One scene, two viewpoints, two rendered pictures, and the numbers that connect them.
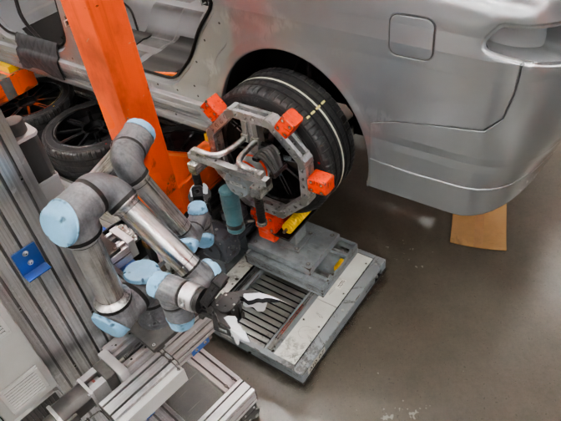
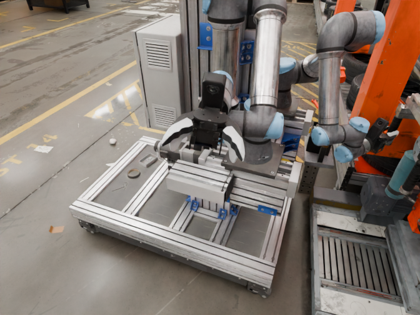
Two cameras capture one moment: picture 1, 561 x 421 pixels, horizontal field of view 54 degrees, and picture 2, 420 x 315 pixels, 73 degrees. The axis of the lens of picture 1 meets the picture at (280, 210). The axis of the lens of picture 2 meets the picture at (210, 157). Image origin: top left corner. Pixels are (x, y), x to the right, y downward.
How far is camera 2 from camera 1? 1.08 m
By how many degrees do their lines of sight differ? 48
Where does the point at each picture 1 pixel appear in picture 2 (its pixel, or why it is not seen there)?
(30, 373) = (170, 110)
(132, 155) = (339, 25)
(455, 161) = not seen: outside the picture
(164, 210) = (324, 91)
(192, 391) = (250, 235)
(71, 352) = not seen: hidden behind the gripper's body
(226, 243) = (377, 198)
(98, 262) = (219, 51)
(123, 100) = (397, 20)
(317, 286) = (410, 300)
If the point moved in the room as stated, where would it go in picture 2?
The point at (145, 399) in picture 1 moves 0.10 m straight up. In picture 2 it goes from (190, 182) to (189, 163)
